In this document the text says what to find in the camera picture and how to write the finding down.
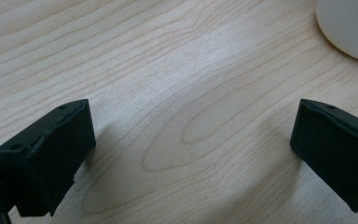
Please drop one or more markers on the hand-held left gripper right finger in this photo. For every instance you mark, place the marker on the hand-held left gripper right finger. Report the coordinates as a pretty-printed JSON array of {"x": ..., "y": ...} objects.
[{"x": 338, "y": 155}]

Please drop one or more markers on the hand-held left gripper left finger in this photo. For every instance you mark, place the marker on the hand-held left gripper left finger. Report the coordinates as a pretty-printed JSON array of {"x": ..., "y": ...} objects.
[{"x": 46, "y": 155}]

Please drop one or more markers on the cream cup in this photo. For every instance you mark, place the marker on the cream cup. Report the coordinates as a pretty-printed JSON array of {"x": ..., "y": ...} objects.
[{"x": 351, "y": 25}]

